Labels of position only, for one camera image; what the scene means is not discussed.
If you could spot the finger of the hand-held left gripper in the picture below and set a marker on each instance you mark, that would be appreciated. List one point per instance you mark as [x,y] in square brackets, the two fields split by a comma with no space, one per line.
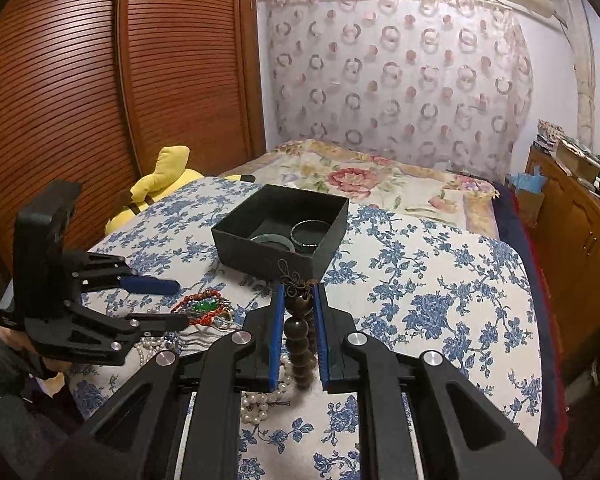
[177,322]
[150,286]

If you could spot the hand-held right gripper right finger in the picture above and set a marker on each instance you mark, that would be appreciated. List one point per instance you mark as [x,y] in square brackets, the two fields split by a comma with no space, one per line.
[321,340]

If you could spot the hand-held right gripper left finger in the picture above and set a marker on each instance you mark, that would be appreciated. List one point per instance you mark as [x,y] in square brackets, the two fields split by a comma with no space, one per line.
[276,340]

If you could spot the black cardboard box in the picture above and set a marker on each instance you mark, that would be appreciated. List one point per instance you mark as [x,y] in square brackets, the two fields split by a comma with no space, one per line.
[260,260]

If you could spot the person's left forearm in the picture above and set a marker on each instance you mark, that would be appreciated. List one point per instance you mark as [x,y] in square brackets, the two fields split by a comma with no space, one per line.
[2,375]

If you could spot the dark green bangle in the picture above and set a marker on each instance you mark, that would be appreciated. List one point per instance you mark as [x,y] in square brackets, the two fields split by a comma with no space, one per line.
[307,247]

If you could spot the pale green bangle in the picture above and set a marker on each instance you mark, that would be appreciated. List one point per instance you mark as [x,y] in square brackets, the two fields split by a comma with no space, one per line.
[275,246]

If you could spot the yellow plush toy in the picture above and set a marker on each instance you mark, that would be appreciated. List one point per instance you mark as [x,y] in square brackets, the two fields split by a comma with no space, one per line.
[165,175]

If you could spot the blue floral tablecloth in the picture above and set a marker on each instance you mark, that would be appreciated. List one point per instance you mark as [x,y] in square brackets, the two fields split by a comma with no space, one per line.
[430,285]

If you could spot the floral bed blanket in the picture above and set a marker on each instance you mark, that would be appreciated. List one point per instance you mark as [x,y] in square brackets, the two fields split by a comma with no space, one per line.
[380,180]

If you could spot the brown slatted wardrobe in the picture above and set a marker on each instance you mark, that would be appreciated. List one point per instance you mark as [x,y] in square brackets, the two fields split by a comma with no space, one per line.
[80,85]

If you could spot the navy bed sheet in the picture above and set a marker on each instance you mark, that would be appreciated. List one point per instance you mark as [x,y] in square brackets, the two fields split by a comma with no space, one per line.
[540,280]

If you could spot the cardboard box with blue tissue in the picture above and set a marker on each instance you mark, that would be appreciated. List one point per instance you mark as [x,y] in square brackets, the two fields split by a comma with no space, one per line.
[527,200]

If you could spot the wooden sideboard cabinet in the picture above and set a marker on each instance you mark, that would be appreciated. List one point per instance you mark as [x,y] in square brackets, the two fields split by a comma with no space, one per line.
[580,240]

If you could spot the flat cardboard box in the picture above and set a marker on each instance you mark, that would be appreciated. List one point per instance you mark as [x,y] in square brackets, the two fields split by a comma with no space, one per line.
[577,159]

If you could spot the beige lace pipe wrap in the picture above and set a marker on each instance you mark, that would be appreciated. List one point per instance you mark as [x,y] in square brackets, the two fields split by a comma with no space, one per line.
[582,60]

